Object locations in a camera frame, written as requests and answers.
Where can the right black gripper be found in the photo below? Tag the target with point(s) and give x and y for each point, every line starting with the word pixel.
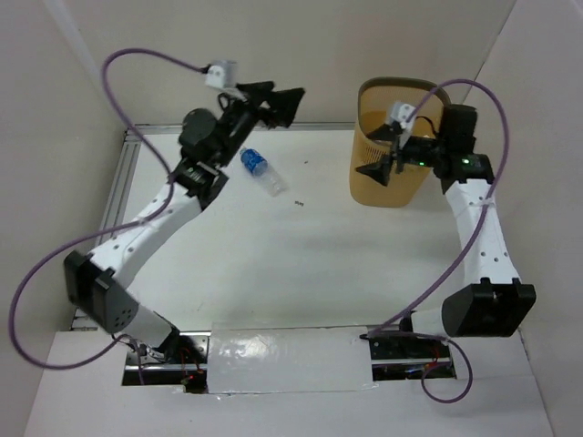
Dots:
pixel 379 171

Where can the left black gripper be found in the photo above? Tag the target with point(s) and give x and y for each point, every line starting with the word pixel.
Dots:
pixel 262 106

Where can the blue label plastic bottle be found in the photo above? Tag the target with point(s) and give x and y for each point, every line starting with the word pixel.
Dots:
pixel 262 171

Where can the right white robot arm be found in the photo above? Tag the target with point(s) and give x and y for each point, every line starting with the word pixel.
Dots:
pixel 493 300

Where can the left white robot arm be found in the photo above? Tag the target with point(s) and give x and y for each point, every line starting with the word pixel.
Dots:
pixel 97 283

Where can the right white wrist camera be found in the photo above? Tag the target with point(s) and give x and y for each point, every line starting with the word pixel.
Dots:
pixel 402 114

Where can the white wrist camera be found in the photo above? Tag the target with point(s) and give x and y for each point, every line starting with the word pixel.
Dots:
pixel 221 74
pixel 402 114

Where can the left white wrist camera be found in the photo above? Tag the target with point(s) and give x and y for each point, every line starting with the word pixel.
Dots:
pixel 221 74

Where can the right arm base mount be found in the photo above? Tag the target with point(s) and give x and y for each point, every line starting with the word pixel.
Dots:
pixel 395 357

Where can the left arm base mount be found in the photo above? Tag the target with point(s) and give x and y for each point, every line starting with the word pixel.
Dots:
pixel 187 369

